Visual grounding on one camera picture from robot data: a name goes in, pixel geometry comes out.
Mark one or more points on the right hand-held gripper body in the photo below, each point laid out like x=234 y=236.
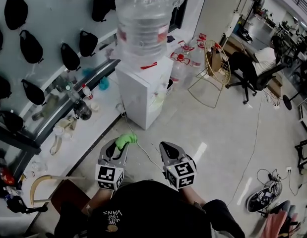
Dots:
x=181 y=173

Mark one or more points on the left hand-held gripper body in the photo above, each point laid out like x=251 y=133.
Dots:
x=109 y=176

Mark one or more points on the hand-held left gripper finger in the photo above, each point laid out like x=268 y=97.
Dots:
x=103 y=149
x=125 y=154

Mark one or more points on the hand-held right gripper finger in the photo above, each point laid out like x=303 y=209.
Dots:
x=162 y=155
x=180 y=153

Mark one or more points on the green cloth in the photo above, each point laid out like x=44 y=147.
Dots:
x=125 y=139

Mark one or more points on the white water dispenser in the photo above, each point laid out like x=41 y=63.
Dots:
x=138 y=93

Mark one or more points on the person's right forearm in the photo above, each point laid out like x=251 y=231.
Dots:
x=190 y=195

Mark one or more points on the person's left forearm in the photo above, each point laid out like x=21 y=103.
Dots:
x=98 y=199

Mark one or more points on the pink cloth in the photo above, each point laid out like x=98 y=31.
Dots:
x=277 y=223

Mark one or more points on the clear large water jug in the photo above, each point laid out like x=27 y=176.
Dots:
x=142 y=26

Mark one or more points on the small white cup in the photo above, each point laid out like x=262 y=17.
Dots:
x=94 y=106

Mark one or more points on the dark round plastic jug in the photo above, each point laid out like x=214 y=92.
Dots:
x=82 y=110

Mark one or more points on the brown wooden stool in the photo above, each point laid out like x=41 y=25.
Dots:
x=69 y=197

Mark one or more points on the person's black t-shirt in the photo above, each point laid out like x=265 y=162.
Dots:
x=153 y=209

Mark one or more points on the white bottle red cap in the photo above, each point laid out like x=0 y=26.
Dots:
x=87 y=92

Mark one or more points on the clear bottle green cap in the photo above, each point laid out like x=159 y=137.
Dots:
x=73 y=93

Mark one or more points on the teal rag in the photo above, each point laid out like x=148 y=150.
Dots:
x=104 y=83

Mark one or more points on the curved wooden piece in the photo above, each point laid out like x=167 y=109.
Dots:
x=34 y=187

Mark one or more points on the blue rag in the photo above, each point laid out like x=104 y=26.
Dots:
x=88 y=72

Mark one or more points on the black handheld device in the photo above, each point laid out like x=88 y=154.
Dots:
x=19 y=204

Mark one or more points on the brown paper bag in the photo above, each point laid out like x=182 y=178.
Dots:
x=214 y=61

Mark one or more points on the red packet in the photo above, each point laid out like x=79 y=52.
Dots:
x=5 y=177

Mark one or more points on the white power strip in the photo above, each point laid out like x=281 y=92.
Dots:
x=271 y=100

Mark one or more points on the white floor socket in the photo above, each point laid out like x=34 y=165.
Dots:
x=288 y=169

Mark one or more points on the black office chair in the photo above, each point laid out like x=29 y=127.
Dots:
x=264 y=79

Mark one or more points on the black round stand base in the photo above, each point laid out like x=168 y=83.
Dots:
x=288 y=103

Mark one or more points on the group of black hanging bags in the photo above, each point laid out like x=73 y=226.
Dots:
x=31 y=47

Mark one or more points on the glass display case black frame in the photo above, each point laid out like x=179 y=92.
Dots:
x=56 y=108

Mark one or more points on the black metal frame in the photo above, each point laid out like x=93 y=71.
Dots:
x=303 y=152

